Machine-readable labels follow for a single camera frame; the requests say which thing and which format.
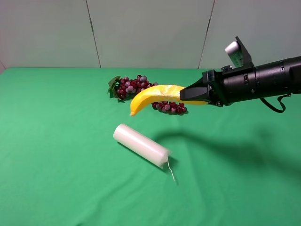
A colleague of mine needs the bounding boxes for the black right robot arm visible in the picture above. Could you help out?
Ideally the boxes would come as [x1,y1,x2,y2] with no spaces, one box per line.
[180,57,301,107]

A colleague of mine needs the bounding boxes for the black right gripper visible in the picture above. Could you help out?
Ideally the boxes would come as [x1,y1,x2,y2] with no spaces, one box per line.
[180,64,259,105]

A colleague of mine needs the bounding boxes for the yellow banana with tape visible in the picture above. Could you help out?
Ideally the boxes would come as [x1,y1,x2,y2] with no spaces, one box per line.
[130,85,209,116]

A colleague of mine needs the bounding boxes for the red grape bunch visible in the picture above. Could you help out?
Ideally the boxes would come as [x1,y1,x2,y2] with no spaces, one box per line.
[107,75,188,115]

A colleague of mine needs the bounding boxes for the green tablecloth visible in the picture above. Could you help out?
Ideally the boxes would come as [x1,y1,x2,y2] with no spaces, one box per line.
[0,68,301,226]

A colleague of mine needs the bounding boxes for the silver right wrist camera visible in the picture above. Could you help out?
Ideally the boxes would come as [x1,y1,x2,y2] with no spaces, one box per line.
[225,36,253,68]

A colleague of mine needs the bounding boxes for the black right camera cable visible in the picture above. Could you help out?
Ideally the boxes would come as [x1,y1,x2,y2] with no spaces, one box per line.
[260,93,292,113]

